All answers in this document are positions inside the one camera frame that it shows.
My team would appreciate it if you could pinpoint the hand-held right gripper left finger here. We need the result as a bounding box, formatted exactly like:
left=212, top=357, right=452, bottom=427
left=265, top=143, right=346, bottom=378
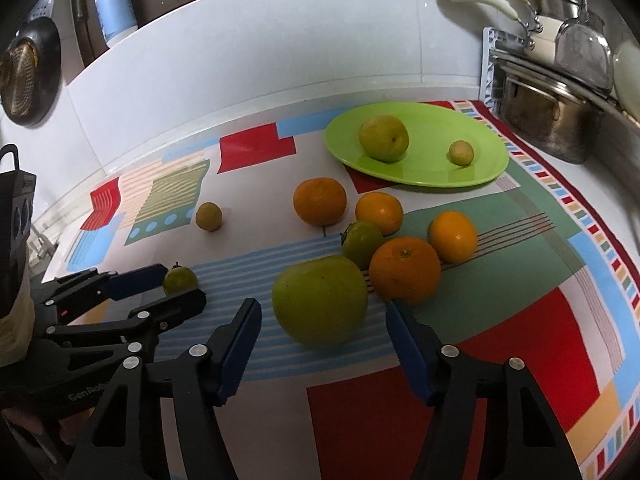
left=60, top=298, right=263, bottom=480

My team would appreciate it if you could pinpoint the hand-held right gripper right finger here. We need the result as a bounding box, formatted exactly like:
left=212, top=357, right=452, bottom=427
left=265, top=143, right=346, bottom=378
left=385, top=301, right=583, bottom=480

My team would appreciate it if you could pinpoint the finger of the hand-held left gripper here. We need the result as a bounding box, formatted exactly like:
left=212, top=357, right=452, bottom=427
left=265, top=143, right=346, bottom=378
left=30, top=263, right=169, bottom=320
left=42, top=287, right=207, bottom=367

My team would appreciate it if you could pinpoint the small green tomato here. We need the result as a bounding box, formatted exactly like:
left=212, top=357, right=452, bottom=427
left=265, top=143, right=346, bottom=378
left=162, top=262, right=199, bottom=296

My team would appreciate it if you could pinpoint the large orange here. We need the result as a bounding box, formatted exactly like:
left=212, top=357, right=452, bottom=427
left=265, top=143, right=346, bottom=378
left=369, top=236, right=442, bottom=306

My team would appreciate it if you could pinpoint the green grape fruit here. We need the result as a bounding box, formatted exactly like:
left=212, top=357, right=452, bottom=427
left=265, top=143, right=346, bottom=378
left=271, top=255, right=370, bottom=347

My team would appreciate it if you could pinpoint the green plate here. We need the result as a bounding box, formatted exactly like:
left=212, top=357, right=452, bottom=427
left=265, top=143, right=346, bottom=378
left=324, top=102, right=510, bottom=189

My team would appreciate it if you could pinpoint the small lime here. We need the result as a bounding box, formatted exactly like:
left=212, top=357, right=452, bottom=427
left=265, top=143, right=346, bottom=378
left=448, top=140, right=475, bottom=166
left=195, top=202, right=223, bottom=232

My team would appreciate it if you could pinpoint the colourful printed tablecloth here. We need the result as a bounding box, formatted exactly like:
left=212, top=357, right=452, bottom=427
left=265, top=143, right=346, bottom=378
left=42, top=100, right=640, bottom=480

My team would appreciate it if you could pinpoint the green persimmon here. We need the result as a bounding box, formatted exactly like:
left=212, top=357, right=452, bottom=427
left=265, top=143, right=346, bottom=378
left=341, top=220, right=386, bottom=271

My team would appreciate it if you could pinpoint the black hanging pan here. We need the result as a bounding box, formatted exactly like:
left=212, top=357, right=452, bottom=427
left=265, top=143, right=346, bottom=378
left=0, top=16, right=62, bottom=127

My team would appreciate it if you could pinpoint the yellow-green pear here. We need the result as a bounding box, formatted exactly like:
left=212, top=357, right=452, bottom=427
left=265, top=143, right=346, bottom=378
left=359, top=115, right=410, bottom=163

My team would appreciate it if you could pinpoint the white pump soap bottle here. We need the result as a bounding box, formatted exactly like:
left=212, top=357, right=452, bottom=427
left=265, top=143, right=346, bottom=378
left=94, top=0, right=139, bottom=48

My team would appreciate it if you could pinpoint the large steel pot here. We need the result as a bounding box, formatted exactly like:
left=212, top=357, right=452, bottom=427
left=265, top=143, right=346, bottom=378
left=500, top=72, right=608, bottom=165

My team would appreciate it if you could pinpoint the white plastic rack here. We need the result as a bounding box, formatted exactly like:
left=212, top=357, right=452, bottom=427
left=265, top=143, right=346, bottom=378
left=481, top=27, right=507, bottom=108

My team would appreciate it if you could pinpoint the metal spatula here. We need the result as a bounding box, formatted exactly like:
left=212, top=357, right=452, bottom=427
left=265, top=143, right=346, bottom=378
left=556, top=0, right=613, bottom=97

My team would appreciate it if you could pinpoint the white plate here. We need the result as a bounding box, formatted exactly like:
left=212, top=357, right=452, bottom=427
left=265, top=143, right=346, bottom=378
left=614, top=40, right=640, bottom=111

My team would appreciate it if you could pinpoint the steel pot with lid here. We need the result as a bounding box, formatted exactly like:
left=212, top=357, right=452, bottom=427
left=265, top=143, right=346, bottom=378
left=527, top=0, right=606, bottom=28

